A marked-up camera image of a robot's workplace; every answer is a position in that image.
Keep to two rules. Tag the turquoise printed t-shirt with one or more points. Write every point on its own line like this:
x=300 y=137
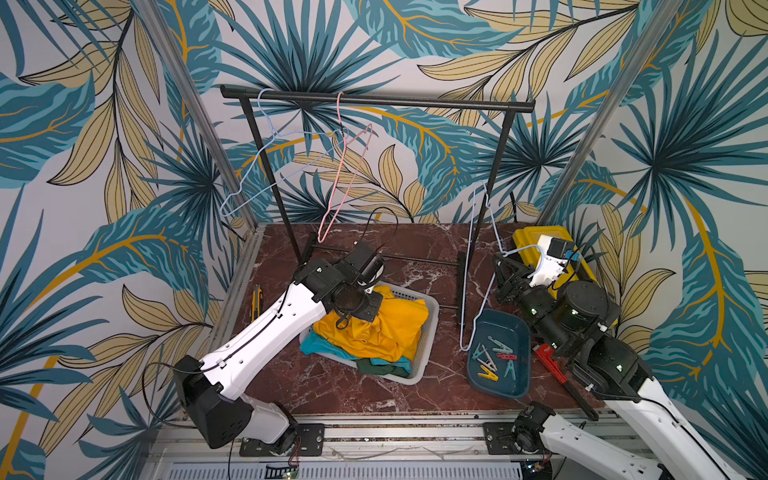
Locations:
x=316 y=344

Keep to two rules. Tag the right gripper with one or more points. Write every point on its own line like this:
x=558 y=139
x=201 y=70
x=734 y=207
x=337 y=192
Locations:
x=514 y=282

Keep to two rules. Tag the mint white clothespin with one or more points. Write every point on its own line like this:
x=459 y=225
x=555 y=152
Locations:
x=500 y=347

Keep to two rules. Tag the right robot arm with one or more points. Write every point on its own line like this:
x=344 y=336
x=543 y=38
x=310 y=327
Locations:
x=574 y=325

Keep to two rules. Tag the dark teal plastic tray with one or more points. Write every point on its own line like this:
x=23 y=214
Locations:
x=512 y=331

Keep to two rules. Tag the yellow clothespin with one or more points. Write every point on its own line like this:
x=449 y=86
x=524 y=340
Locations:
x=488 y=374

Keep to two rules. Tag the yellow utility knife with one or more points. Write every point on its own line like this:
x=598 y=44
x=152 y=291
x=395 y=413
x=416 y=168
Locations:
x=256 y=303

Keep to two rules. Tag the right aluminium frame post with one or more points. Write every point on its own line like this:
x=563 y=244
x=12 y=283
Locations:
x=637 y=58

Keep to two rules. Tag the aluminium frame post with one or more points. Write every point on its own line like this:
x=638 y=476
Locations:
x=160 y=34
x=637 y=58

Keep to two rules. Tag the yellow black toolbox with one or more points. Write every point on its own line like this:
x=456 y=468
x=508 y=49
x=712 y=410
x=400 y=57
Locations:
x=577 y=269

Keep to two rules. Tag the yellow t-shirt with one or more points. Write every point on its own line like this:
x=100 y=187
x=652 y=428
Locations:
x=392 y=336

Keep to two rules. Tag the grey perforated plastic basket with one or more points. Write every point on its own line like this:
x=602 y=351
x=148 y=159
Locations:
x=421 y=358

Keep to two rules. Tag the black clothes rack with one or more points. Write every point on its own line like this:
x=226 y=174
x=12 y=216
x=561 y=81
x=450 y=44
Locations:
x=509 y=109

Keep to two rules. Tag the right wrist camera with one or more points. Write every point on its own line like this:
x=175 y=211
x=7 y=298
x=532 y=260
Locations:
x=556 y=255

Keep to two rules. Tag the red pipe wrench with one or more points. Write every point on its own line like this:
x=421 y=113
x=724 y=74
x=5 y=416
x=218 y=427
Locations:
x=544 y=353

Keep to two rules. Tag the dark green t-shirt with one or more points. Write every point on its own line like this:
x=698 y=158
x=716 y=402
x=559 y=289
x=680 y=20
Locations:
x=366 y=366

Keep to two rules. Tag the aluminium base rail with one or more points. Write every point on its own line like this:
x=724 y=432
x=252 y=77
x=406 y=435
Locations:
x=437 y=445

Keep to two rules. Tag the teal clothespin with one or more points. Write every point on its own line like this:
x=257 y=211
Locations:
x=510 y=369
x=480 y=354

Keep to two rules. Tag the beige pink clothespin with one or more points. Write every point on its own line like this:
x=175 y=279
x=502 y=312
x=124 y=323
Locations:
x=487 y=361

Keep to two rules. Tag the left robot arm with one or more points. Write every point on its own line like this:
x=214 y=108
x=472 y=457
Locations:
x=212 y=390

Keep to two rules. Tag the light blue wire hanger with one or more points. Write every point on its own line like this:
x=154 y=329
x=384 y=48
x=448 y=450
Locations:
x=261 y=154

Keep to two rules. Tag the left aluminium frame post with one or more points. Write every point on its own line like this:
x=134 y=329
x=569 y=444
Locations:
x=160 y=34

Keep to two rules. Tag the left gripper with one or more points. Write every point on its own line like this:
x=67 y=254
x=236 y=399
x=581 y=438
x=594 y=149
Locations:
x=372 y=311

